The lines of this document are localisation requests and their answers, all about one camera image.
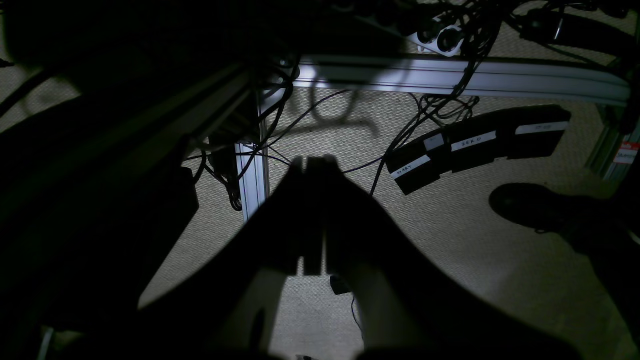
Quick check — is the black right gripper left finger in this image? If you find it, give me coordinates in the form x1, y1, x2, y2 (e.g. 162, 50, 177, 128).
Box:
140, 157, 307, 360

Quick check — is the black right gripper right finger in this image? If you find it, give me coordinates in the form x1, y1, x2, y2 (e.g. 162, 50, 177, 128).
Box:
323, 155, 581, 360

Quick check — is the black shoe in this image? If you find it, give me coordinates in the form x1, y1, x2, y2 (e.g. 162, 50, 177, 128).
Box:
488, 183, 639, 253

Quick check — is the black labelled foot pedal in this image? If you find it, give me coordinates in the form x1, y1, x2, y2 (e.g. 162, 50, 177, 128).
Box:
386, 104, 572, 195

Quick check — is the aluminium frame vertical post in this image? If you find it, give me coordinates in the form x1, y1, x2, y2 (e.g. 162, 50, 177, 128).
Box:
234, 143, 269, 223

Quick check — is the aluminium frame horizontal bar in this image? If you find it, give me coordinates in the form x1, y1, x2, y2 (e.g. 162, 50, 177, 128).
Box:
293, 54, 631, 107

